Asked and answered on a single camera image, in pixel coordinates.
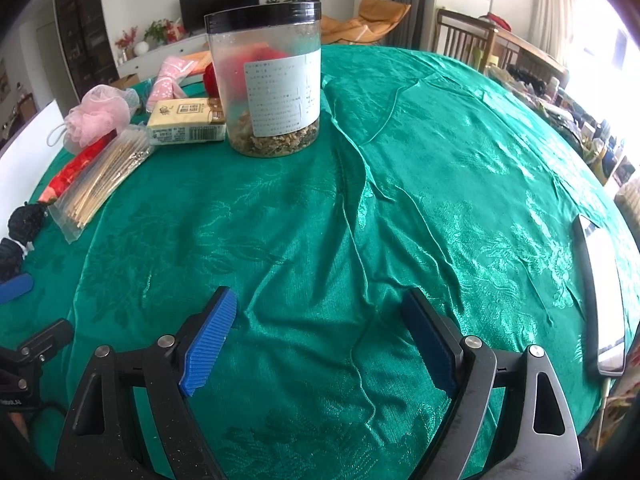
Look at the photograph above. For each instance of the silver tablet device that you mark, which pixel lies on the silver tablet device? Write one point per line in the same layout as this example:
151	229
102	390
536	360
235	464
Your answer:
600	290

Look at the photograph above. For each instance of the teal cloth item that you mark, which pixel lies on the teal cloth item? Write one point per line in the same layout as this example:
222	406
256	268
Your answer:
142	94

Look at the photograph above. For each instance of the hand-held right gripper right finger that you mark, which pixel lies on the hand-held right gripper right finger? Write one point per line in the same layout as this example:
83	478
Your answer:
427	340

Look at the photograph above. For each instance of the red flowers in vase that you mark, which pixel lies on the red flowers in vase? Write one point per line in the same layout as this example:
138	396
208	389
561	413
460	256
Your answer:
126	40

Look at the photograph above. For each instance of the orange lounge chair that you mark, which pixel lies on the orange lounge chair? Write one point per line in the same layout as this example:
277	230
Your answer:
370	17

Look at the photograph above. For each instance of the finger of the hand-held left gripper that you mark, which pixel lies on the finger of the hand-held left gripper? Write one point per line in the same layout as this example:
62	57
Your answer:
47	337
14	289

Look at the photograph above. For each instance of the dark blue yarn ball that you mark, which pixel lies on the dark blue yarn ball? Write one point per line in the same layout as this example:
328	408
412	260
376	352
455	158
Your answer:
10	260

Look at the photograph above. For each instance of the grey curtain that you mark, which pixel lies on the grey curtain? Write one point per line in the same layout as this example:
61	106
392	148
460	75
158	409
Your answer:
410	0

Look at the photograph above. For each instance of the wooden slatted chair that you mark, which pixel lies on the wooden slatted chair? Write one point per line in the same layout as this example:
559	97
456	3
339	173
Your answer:
465	35

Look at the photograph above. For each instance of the bag of bamboo skewers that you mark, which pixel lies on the bag of bamboo skewers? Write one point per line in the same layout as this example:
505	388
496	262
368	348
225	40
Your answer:
100	182

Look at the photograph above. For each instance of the white television cabinet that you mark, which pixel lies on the white television cabinet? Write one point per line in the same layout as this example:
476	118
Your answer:
150	57

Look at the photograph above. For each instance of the yellow white tissue pack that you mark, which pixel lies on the yellow white tissue pack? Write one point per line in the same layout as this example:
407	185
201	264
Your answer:
185	122

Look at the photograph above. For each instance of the dark tall bookshelf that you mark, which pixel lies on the dark tall bookshelf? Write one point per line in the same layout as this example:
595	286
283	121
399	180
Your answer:
82	35

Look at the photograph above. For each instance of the green tablecloth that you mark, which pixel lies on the green tablecloth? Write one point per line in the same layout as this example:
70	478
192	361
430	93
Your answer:
400	210

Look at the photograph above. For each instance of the black television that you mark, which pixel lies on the black television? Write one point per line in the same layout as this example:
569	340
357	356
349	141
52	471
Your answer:
220	5

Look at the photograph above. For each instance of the orange book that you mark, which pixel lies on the orange book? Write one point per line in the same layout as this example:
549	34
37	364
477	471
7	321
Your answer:
195	60

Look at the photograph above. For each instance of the white shallow box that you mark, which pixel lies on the white shallow box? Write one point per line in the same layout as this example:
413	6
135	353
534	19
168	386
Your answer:
25	155

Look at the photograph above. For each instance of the pink mesh bath pouf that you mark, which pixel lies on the pink mesh bath pouf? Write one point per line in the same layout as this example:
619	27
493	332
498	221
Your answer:
97	115

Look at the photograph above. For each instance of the red ornament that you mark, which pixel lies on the red ornament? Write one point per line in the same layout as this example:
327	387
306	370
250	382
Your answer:
176	30

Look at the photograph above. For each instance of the pile of assorted bottles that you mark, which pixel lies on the pile of assorted bottles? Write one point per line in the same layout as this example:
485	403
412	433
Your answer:
565	105

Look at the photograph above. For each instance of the bushy green houseplant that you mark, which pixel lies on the bushy green houseplant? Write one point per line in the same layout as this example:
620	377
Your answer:
157	30

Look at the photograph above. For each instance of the clear plastic jar black lid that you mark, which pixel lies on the clear plastic jar black lid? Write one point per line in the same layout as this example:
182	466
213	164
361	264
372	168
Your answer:
265	90

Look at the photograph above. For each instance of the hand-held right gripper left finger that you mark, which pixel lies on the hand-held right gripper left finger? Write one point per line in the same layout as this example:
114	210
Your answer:
212	340

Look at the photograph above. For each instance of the pink patterned rolled packet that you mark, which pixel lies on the pink patterned rolled packet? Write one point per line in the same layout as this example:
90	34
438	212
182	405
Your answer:
170	80

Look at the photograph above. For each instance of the white round vase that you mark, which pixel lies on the white round vase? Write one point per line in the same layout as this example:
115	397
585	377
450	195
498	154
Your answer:
141	48

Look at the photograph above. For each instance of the cardboard box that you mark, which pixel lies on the cardboard box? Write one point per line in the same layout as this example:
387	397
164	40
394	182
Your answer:
125	81

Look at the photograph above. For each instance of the red yarn ball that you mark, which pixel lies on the red yarn ball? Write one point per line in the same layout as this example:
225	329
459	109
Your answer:
211	77

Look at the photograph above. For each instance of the red patterned packet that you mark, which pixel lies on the red patterned packet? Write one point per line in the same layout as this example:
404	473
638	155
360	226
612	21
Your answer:
75	167

